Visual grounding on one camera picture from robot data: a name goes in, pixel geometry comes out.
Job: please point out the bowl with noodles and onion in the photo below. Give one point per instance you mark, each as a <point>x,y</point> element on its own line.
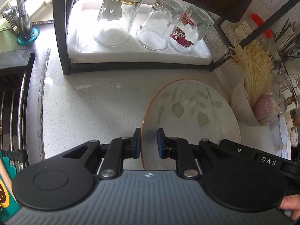
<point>251,99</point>

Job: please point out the translucent plastic bowl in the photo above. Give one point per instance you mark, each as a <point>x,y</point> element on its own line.
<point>281,137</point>

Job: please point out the right drinking glass red print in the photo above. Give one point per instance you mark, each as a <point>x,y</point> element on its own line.
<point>192,27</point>

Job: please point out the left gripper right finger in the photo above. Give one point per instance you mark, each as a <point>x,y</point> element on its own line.
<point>234,181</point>

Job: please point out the small steel faucet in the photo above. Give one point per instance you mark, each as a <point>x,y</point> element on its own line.
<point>20,22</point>

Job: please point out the right hand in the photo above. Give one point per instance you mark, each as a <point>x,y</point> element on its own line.
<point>292,202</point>

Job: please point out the middle drinking glass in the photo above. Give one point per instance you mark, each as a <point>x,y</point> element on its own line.
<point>155,32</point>

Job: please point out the black sink drain rack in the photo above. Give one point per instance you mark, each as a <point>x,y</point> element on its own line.
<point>16,68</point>

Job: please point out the black dish rack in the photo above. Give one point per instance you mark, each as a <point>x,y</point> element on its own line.
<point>220,11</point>

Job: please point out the white drip tray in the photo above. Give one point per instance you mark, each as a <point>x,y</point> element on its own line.
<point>82,47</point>

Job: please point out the red-lid plastic jar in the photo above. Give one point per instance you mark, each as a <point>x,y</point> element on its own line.
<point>266,39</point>

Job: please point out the chopstick holder with utensils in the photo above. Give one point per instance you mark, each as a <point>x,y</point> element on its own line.
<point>287,40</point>

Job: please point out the green flower sink mat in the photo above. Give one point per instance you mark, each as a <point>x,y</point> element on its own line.
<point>9,205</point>

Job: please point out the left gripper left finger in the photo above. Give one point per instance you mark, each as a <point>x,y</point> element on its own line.
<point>69,178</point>

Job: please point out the small patterned bowl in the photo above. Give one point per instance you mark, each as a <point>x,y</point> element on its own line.
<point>294,137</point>

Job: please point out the left drinking glass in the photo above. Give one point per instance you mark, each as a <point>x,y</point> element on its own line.
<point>114,21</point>

